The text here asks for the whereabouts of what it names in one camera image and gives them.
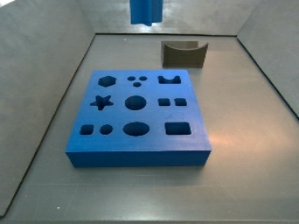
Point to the dark grey curved holder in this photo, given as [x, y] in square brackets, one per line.
[184, 54]

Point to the blue star-shaped peg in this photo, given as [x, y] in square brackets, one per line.
[146, 11]

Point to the blue shape-sorting block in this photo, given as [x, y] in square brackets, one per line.
[139, 119]

